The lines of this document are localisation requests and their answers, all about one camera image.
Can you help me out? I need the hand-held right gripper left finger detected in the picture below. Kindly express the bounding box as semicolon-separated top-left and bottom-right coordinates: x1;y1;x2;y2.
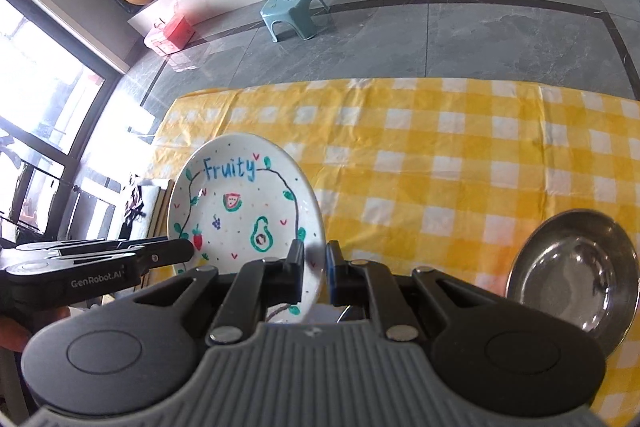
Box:
134;240;306;344

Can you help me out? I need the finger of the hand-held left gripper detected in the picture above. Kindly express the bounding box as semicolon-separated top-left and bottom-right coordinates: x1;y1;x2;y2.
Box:
15;238;151;258
0;238;194;280

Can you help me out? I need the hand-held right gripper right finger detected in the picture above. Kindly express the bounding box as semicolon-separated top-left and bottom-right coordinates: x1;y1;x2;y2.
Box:
326;242;501;343

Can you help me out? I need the white fruit-print plate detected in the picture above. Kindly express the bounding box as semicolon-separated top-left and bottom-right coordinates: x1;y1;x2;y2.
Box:
167;134;326;325

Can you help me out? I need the stainless steel bowl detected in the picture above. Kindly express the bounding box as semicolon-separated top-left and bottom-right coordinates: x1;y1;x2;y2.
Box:
506;209;640;358

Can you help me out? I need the person's left hand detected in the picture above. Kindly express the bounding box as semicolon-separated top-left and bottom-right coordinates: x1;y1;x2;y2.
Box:
0;314;32;353

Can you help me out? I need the yellow checked tablecloth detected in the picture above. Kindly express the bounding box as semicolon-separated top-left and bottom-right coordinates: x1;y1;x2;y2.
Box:
150;77;640;427

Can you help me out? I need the red box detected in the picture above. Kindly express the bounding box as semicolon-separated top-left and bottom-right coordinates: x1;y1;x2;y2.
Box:
144;14;196;56

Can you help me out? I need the teal plastic stool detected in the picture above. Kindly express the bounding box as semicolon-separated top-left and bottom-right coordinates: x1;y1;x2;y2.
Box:
260;0;331;42

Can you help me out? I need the dark window frame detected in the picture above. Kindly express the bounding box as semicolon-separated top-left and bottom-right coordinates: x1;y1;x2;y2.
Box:
0;0;123;258

